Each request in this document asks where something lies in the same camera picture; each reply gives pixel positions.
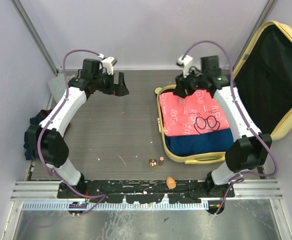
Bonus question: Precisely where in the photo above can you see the dark navy crumpled garment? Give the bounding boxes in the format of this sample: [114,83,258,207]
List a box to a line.
[23,109,52,161]

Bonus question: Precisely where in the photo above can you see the small brown bottle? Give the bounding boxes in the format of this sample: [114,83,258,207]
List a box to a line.
[158,156,165,166]

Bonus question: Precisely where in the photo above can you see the aluminium frame rail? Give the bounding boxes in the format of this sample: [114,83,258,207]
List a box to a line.
[10,179,283,215]

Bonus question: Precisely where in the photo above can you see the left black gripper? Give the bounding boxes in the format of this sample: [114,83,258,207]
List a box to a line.
[93,69,129,97]

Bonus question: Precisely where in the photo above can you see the blue shirt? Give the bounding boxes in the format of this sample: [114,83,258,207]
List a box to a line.
[164,128,234,157]

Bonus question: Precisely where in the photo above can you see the pink patterned garment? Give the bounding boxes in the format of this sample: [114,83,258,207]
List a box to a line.
[159,90,230,137]

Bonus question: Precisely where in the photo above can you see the orange egg-shaped sponge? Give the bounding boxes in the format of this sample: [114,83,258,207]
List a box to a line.
[166,176,177,190]

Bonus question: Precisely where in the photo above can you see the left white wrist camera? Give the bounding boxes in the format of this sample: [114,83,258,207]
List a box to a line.
[98,53,118,75]

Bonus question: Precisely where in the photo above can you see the yellow suitcase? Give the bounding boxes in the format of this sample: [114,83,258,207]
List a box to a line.
[155,21,292,164]

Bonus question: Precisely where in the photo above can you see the grey garment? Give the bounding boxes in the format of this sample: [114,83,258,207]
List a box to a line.
[48,74,69,102]

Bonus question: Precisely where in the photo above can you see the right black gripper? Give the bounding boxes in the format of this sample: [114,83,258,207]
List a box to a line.
[173,66,208,99]

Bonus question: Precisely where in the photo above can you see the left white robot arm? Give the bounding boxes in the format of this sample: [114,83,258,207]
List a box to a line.
[26,56,129,198]

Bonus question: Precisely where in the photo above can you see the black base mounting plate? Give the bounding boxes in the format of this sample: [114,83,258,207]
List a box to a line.
[57,179,236,204]

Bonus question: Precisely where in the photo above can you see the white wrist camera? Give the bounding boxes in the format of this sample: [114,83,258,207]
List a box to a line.
[98,53,118,75]
[176,55,194,78]

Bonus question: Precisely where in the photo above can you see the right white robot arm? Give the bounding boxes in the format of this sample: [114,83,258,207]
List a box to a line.
[173,55,272,197]

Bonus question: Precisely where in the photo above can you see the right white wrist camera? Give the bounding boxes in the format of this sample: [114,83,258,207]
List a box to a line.
[176,55,194,78]

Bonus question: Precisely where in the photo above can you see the copper round bottle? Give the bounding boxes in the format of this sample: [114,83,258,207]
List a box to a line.
[148,157,157,170]

